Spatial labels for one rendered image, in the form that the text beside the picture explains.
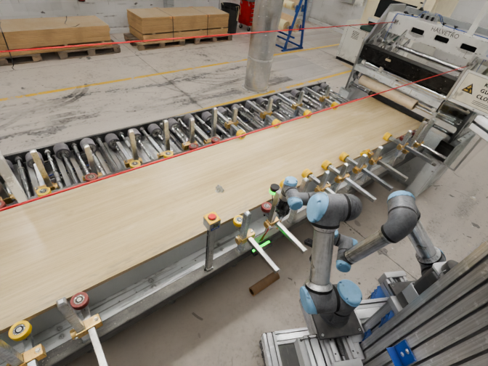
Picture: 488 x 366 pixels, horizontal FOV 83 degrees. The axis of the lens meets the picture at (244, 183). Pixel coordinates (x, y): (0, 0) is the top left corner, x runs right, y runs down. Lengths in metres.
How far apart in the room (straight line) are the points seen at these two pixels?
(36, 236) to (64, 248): 0.20
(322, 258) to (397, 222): 0.38
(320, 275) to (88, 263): 1.24
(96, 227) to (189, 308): 1.07
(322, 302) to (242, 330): 1.31
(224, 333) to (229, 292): 0.34
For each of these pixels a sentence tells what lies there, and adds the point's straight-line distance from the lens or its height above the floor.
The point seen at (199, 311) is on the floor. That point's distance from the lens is 2.56.
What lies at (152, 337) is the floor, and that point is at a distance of 2.52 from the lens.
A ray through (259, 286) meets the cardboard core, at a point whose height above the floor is 0.08.
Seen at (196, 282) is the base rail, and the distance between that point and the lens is 1.88.
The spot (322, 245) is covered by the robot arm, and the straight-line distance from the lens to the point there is 1.21.
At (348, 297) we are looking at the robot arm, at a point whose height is 1.27.
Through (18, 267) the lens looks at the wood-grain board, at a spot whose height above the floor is 0.90.
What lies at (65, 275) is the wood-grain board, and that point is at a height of 0.90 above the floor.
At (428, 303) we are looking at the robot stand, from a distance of 1.26.
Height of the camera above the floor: 2.37
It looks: 42 degrees down
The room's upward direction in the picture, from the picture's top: 10 degrees clockwise
